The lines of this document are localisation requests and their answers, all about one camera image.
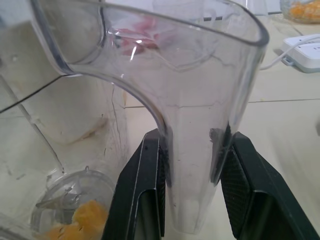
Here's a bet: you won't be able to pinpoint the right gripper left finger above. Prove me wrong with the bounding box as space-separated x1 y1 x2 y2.
101 128 168 240

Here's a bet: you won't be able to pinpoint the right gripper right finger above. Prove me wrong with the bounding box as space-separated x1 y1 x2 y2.
217 131 320 240

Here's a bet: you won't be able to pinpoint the orange fruit pieces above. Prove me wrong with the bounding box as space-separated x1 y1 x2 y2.
34 198 110 240

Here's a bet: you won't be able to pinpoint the clear blender jar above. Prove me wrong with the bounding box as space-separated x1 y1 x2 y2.
0 0 271 240

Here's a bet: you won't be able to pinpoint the orange food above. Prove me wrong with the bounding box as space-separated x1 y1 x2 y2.
289 0 320 20

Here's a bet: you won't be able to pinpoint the cream blender base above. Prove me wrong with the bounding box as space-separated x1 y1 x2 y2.
0 21 111 146

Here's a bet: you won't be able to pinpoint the white power strip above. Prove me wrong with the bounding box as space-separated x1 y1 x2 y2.
259 41 320 71
281 34 320 74

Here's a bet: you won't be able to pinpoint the clear plastic bags with packages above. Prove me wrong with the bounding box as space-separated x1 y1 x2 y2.
119 16 164 56

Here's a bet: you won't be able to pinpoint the round glass bowl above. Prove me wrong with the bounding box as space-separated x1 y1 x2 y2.
279 0 320 25

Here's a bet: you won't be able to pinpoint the clear glass flask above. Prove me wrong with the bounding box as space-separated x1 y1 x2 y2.
239 0 270 16

